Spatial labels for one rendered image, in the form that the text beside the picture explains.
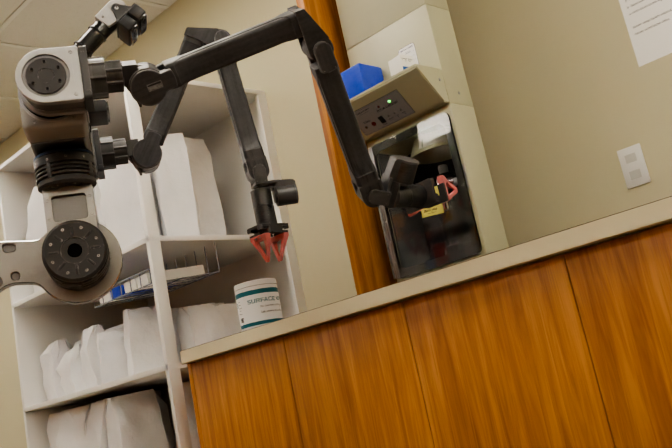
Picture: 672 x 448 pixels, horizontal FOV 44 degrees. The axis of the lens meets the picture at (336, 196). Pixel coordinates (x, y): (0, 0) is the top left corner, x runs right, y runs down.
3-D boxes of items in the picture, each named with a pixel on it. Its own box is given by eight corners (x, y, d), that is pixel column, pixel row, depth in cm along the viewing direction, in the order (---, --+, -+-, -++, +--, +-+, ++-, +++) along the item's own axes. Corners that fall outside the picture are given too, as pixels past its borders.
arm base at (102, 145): (99, 180, 225) (93, 138, 227) (130, 176, 227) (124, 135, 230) (97, 171, 217) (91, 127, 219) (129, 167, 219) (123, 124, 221)
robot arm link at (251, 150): (206, 45, 239) (210, 32, 229) (225, 41, 241) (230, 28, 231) (247, 188, 236) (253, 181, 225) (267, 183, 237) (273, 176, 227)
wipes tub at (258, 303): (266, 333, 261) (257, 286, 264) (293, 324, 252) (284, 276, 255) (233, 337, 251) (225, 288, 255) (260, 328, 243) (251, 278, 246)
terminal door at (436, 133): (398, 280, 238) (369, 148, 247) (483, 252, 217) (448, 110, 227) (396, 280, 237) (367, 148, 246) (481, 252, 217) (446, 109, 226)
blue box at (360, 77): (363, 108, 248) (357, 80, 250) (388, 95, 242) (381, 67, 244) (340, 104, 241) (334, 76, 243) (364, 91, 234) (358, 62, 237)
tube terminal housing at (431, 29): (452, 292, 255) (398, 62, 273) (542, 267, 234) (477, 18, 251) (400, 297, 238) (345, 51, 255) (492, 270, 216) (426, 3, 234)
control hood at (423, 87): (366, 143, 248) (359, 111, 251) (450, 102, 227) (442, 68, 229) (339, 140, 240) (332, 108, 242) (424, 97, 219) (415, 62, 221)
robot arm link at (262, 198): (248, 191, 234) (250, 185, 228) (272, 187, 235) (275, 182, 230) (253, 214, 232) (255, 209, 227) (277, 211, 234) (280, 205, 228)
